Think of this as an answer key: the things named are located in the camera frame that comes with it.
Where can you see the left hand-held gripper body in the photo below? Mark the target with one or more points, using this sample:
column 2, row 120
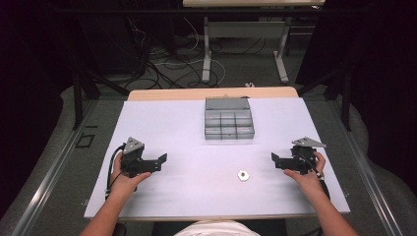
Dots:
column 133, row 159

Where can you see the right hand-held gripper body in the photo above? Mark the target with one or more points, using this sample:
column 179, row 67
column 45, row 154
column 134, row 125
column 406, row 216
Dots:
column 303, row 159

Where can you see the person's right hand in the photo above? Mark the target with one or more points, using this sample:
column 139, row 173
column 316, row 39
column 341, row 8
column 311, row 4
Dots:
column 306, row 180

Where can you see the person's left hand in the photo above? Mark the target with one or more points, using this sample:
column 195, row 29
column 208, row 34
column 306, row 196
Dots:
column 124, row 182

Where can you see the small white round nut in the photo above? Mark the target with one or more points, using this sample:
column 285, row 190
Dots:
column 243, row 175

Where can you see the grey plastic compartment box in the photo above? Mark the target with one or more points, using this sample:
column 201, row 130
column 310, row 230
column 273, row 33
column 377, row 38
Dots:
column 228, row 123

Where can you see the black chair part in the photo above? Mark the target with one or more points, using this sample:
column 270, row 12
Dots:
column 120, row 230

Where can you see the black metal stand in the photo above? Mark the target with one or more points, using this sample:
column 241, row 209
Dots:
column 344, row 95
column 82, row 95

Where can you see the person's white shirt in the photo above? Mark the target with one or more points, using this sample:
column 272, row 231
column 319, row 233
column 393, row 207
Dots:
column 216, row 229

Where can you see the desk with grey metal legs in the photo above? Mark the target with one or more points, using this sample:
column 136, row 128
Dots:
column 244, row 31

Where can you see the metal floor rail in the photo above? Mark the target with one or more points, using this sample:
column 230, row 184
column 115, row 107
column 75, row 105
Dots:
column 367, row 173
column 49, row 177

